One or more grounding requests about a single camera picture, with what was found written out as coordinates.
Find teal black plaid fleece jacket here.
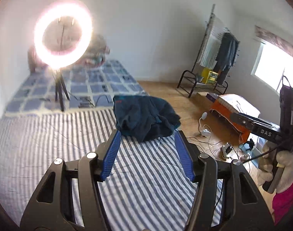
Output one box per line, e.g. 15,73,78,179
113,95,181,142

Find pink right sleeve forearm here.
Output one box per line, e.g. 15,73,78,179
272,183,293,225

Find black metal clothes rack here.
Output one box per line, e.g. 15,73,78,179
177,4,240,98

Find dark hanging clothes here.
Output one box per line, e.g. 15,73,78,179
213,32,239,85

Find right hand in white glove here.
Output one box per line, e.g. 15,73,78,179
257,150,293,193

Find white power strip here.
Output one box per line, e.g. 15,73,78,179
221,142,233,160

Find blue white striped quilt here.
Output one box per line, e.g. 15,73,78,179
0,110,196,230

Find purple box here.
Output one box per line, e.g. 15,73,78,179
206,93,218,102

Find orange white mattress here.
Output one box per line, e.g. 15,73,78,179
210,94,260,144

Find blue checked bed sheet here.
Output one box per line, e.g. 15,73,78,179
4,59,145,117

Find window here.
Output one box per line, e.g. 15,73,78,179
251,42,293,93

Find yellow box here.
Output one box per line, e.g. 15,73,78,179
201,68,218,85

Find white hanging cloth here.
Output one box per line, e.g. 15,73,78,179
197,14,228,69

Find floral folded pillow blanket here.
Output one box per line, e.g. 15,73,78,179
75,34,110,68

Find patterned curtain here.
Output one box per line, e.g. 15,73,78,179
255,26,293,57

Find white floor cables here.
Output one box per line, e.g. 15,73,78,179
186,111,258,164

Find black ring light cable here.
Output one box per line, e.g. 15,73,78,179
69,92,116,108

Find black ring light tripod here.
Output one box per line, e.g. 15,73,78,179
54,69,70,112

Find white ring light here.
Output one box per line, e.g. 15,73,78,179
34,0,93,70

